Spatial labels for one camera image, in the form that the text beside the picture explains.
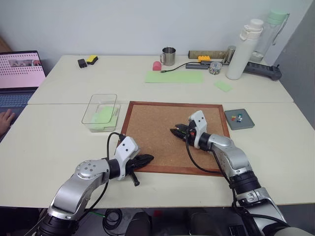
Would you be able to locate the yellow toy brick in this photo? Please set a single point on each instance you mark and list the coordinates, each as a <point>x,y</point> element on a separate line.
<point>204,58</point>

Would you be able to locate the person's bare hand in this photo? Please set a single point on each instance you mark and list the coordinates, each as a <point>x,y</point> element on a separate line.
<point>6,120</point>

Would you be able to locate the dark grey power strip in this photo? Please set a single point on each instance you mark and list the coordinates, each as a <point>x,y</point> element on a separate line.
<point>263,70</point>

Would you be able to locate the yellow and black board eraser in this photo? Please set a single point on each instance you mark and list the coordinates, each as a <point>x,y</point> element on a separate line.
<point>92,59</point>

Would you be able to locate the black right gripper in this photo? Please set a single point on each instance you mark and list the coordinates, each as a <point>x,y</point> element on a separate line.
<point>190,134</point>

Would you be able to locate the laptop with pink screen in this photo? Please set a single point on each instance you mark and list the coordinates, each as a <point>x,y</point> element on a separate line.
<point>18,71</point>

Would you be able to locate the stainless steel mug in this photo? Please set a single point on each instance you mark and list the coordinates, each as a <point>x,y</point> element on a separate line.
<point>169,57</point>

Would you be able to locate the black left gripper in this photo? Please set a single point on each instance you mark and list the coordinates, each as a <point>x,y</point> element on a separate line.
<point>133,166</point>

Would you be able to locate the long olive patterned box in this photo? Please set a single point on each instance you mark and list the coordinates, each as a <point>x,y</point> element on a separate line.
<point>209,54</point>

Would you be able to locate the clear plastic box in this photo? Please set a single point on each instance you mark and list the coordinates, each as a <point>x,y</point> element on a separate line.
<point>98,115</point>

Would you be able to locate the white water bottle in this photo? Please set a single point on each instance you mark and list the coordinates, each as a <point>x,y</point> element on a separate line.
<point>238,56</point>

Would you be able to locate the small black box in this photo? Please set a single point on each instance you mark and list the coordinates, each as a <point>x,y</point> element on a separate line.
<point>82,63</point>

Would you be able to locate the wood-framed cork board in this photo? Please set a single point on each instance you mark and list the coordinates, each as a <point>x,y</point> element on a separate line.
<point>160,137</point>

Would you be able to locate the pink rounded eraser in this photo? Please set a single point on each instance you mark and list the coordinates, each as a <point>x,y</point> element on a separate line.
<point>157,66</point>

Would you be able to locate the large green paper sheet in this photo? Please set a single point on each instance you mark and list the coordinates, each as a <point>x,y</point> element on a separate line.
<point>174,77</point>

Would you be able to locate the small green paper note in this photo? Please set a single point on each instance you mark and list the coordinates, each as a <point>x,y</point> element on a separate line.
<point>223,86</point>

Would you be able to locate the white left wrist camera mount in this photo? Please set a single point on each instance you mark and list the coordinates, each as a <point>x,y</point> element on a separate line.
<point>126,148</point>

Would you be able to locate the grey usb hub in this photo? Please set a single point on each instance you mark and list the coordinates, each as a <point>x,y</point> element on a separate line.
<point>197,66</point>

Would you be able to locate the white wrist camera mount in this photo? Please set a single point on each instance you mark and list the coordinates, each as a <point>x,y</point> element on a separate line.
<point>126,148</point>
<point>199,125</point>

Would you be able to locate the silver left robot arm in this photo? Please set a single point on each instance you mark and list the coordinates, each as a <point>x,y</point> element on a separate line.
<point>81,182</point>

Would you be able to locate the clear bottle with green lid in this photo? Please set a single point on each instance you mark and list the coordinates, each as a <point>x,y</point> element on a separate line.
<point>269,32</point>

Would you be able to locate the grey square tray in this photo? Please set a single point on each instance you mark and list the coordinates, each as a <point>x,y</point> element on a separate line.
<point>243,124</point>

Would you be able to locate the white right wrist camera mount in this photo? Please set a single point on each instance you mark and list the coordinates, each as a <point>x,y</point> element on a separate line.
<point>199,125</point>

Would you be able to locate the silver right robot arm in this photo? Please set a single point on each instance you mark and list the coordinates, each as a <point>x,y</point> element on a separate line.
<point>233,159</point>

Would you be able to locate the clear jar of pushpins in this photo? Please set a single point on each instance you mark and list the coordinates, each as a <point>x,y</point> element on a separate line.
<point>215,68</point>

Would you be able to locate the dark rounded shape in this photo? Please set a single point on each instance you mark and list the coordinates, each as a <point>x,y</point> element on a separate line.
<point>137,225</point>
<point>204,225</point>

